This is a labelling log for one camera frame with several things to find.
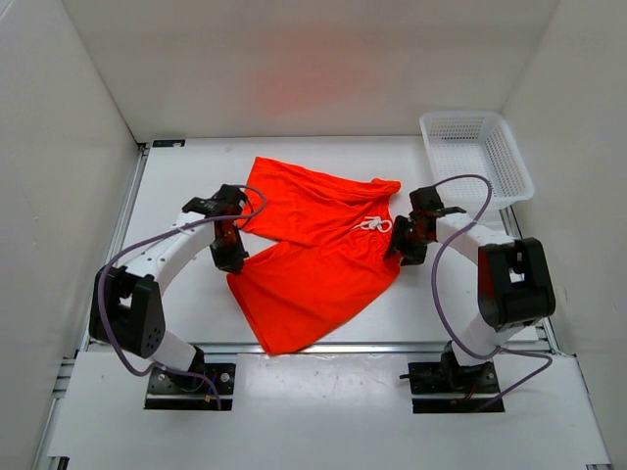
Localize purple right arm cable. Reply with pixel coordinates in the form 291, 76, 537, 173
430, 174, 553, 411

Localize aluminium right frame rail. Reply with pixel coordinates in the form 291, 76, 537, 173
500, 207, 558, 353

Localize white plastic mesh basket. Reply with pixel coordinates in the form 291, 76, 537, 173
419, 111, 535, 212

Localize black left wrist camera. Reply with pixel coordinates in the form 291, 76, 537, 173
181, 184, 247, 217

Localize aluminium table edge rail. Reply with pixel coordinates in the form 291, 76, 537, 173
199, 342, 445, 354

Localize white shorts drawstring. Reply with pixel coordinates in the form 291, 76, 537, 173
353, 215, 394, 233

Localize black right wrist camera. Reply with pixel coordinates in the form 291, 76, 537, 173
410, 186, 465, 220

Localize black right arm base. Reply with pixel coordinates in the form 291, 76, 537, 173
399, 344, 505, 414

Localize aluminium frame rail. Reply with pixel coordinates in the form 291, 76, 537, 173
500, 207, 558, 353
31, 142, 152, 469

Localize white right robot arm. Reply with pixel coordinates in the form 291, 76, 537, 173
384, 210, 555, 392

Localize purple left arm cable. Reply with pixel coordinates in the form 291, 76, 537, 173
97, 183, 268, 410

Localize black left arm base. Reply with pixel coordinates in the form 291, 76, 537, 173
144, 352, 236, 411

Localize black corner label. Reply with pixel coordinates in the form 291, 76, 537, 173
152, 139, 186, 148

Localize orange mesh shorts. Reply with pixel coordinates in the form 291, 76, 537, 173
226, 157, 401, 355

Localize aluminium left frame rail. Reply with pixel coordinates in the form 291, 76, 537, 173
31, 142, 152, 469

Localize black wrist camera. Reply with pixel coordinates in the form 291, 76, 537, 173
410, 186, 465, 220
181, 184, 247, 217

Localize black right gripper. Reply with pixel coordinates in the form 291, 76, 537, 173
384, 215, 433, 266

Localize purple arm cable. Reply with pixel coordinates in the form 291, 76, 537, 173
430, 174, 553, 411
97, 183, 268, 410

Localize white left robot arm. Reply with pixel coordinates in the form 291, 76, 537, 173
88, 211, 238, 392

